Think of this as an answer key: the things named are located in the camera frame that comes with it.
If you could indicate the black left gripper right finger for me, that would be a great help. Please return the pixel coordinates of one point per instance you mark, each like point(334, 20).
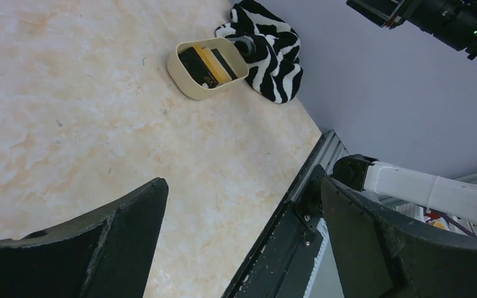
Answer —
point(382, 253)

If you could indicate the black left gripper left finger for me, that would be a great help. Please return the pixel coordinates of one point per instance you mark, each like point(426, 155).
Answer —
point(107, 252)

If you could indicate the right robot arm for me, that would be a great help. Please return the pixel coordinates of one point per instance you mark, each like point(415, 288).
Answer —
point(455, 24)

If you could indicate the cream oval card tray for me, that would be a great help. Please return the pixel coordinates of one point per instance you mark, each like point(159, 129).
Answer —
point(191, 88)

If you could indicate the black VIP card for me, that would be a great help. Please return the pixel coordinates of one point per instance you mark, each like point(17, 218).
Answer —
point(196, 68)

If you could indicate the gold card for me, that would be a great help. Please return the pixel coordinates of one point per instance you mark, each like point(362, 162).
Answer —
point(216, 64)

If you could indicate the zebra striped cloth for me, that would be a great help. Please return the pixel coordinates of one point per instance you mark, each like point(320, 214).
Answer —
point(269, 46)

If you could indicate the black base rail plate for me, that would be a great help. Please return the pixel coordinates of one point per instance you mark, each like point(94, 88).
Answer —
point(288, 250)

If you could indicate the aluminium frame rail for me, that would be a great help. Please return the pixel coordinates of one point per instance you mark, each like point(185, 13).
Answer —
point(325, 152)

